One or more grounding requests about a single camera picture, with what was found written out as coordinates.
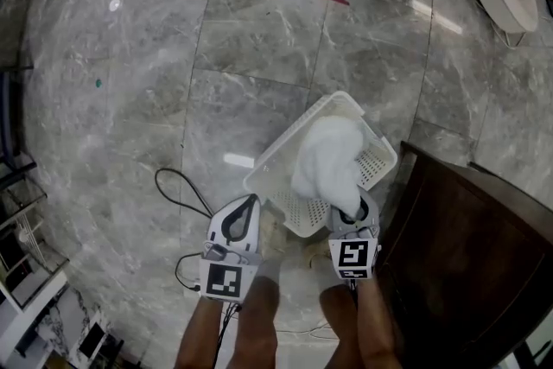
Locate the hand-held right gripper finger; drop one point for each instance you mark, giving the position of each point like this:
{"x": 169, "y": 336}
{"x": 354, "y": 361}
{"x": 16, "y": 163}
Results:
{"x": 373, "y": 220}
{"x": 336, "y": 227}

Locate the white towel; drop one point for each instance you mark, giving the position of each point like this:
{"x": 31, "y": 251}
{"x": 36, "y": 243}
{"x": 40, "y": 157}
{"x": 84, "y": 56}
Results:
{"x": 328, "y": 164}

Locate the person's right leg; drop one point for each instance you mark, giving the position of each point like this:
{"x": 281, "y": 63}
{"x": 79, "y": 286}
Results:
{"x": 339, "y": 328}

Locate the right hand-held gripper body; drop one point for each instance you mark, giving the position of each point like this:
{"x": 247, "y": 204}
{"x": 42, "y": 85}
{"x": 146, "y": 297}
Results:
{"x": 354, "y": 257}

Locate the white plastic basket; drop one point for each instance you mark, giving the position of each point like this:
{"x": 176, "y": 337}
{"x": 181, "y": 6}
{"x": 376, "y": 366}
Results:
{"x": 276, "y": 168}

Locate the person's shoe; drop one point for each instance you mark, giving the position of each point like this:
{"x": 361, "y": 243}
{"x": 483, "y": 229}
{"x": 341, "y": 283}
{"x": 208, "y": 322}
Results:
{"x": 272, "y": 231}
{"x": 317, "y": 255}

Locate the person's left shoe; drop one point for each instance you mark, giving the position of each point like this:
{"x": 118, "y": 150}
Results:
{"x": 272, "y": 231}

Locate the person's leg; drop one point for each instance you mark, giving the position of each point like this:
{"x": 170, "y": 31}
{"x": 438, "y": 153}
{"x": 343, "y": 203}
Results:
{"x": 259, "y": 315}
{"x": 339, "y": 328}

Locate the person's left forearm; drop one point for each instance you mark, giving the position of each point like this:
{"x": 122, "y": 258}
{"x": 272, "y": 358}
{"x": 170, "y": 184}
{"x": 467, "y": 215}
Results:
{"x": 203, "y": 337}

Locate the person's right forearm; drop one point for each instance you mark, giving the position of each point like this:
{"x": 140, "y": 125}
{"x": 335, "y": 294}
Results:
{"x": 380, "y": 328}

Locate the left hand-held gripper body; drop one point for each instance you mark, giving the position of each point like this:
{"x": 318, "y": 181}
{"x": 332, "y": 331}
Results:
{"x": 224, "y": 278}

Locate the person's left leg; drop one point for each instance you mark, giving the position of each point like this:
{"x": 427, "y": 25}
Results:
{"x": 259, "y": 315}

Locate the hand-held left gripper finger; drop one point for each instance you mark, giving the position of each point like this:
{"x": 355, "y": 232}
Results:
{"x": 216, "y": 229}
{"x": 258, "y": 229}

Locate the person's right shoe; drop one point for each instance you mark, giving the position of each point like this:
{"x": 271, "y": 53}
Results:
{"x": 317, "y": 255}

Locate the black metal rack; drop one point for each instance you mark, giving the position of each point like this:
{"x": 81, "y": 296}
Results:
{"x": 8, "y": 121}

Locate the dark wooden sink vanity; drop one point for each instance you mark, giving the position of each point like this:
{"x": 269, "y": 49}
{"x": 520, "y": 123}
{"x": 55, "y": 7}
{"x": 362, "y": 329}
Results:
{"x": 466, "y": 255}

